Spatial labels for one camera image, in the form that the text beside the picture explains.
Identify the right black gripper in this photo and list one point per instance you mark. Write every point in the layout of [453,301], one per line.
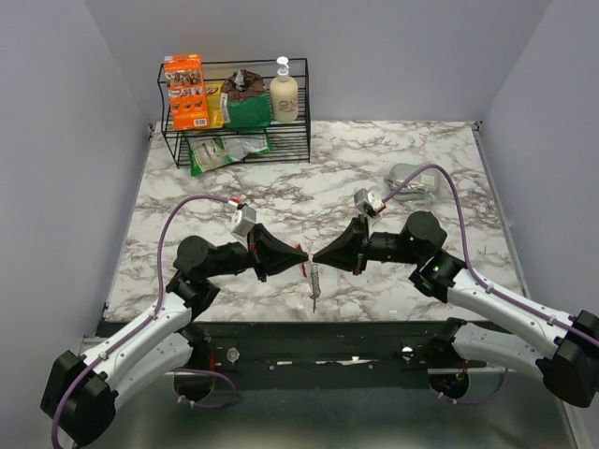
[350,249]

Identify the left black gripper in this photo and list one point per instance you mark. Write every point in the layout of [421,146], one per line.
[268,254]

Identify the red carabiner keyring with chain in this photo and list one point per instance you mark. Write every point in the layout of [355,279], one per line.
[310,272]

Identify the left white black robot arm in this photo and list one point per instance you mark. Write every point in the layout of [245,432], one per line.
[83,391]

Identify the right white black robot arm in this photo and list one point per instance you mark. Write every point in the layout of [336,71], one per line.
[555,347]

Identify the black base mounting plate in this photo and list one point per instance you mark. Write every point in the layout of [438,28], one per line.
[321,355]

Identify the white green pouch bag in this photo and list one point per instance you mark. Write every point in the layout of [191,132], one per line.
[239,147]

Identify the green white snack bag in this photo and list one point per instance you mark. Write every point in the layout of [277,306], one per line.
[206,154]

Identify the brown green coffee bag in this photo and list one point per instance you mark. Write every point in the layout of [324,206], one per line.
[244,101]

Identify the cream soap pump bottle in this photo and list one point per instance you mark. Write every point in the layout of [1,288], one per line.
[284,92]

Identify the yellow snack bag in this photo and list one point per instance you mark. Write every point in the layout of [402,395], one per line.
[213,96]

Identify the orange product box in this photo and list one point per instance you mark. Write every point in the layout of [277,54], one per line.
[186,91]

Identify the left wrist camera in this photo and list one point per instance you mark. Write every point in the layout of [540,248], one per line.
[242,222]

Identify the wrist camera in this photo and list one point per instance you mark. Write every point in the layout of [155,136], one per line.
[368,203]
[242,222]

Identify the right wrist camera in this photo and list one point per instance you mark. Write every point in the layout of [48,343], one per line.
[368,203]

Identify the black wire shelf rack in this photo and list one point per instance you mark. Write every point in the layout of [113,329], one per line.
[289,142]

